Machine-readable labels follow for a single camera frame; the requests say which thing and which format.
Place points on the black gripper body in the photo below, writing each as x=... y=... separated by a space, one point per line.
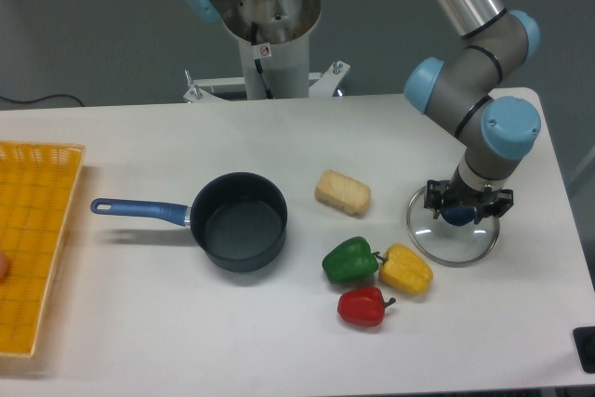
x=466 y=188

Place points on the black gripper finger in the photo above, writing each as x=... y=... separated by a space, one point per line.
x=437 y=197
x=492 y=204

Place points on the glass lid blue knob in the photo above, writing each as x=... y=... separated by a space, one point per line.
x=446 y=244

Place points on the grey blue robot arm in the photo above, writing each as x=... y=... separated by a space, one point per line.
x=456 y=94

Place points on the yellow bell pepper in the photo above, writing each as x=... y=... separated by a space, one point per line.
x=404 y=270

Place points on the beige bread loaf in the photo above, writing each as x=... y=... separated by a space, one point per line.
x=343 y=193

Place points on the green bell pepper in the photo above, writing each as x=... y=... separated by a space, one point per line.
x=352 y=260

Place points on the red bell pepper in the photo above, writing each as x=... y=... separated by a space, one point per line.
x=364 y=307

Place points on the black device at table edge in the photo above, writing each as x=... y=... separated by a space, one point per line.
x=584 y=338

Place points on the yellow woven basket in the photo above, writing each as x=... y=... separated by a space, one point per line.
x=38 y=183

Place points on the dark saucepan blue handle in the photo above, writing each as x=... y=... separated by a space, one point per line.
x=239 y=219

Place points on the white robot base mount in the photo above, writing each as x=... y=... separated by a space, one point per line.
x=273 y=38

